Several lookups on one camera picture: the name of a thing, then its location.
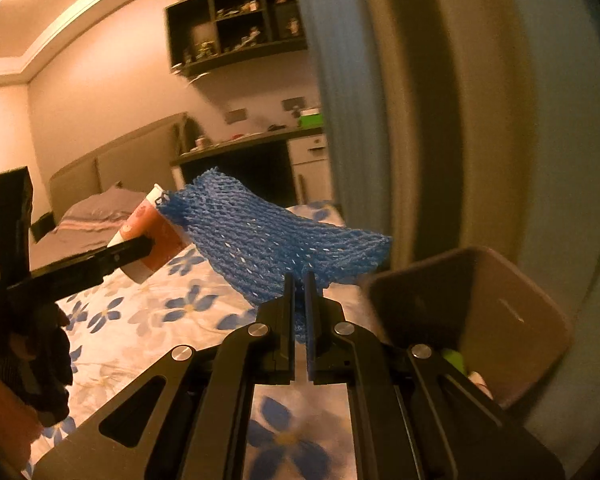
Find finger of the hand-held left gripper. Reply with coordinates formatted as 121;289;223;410
2;236;155;306

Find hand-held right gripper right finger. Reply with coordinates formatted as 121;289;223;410
304;271;566;480

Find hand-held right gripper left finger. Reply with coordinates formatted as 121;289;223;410
32;272;297;480

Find orange printed paper cup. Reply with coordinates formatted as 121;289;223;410
106;183;188;284

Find blue foam net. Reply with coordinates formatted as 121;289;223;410
154;167;393;346

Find grey plastic trash bin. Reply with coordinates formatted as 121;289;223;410
357;245;574;411

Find person's left forearm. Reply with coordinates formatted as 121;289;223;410
0;340;43;471

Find person's left hand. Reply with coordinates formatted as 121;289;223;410
0;305;75;427

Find black nightstand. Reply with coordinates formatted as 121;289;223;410
31;211;57;242

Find grey pillow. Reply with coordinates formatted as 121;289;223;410
30;182;148;261

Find blue floral blanket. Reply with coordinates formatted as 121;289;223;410
17;200;396;480

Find green foam net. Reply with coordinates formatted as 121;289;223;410
441;347;467;376

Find white drawer unit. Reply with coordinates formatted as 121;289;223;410
286;134;333;206

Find dark desk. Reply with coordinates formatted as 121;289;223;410
170;125;331;206

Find green box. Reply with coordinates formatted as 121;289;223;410
297;107;326;129

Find white clip lamp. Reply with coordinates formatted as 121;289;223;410
172;62;212;83

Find blue and beige curtain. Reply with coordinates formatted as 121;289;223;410
285;0;600;411

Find row of small figurines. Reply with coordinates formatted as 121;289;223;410
182;0;301;58

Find dark wall shelf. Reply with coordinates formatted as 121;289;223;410
165;0;311;79

